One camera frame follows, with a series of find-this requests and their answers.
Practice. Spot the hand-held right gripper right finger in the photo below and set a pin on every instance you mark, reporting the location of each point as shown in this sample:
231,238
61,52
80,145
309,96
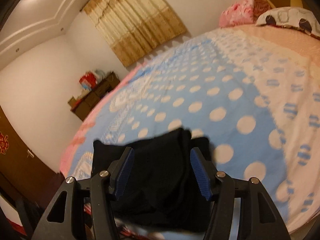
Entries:
201,175

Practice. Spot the black pants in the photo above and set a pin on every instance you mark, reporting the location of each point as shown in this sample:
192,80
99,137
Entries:
160,175

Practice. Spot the white pillow with dark dots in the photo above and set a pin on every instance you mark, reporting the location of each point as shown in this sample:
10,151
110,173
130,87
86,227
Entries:
285,17

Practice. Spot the brown wooden door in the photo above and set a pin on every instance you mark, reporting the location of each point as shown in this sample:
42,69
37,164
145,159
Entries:
22,170

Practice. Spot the red door decoration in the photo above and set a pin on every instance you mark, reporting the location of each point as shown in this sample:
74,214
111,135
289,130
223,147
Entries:
3,143

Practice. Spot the open cardboard box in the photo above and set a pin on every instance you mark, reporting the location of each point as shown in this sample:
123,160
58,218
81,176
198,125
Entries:
73,102

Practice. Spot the beige patterned window curtain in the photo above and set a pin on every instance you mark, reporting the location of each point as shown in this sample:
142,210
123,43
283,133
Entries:
135,20

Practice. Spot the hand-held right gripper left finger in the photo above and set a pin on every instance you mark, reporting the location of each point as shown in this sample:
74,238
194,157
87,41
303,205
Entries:
123,175

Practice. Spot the white and teal bag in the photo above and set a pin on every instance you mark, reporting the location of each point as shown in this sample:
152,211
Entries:
99,74

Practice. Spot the brown wooden desk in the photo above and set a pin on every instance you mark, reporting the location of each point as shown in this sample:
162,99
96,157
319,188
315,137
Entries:
92,100

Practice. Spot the polka dot printed bed sheet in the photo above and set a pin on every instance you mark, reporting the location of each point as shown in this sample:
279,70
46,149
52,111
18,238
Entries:
237,85

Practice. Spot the pink floral folded blanket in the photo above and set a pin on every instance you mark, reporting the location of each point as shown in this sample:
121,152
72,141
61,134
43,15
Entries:
240,11

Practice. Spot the red gift bag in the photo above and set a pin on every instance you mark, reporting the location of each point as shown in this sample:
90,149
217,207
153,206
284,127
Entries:
87,79

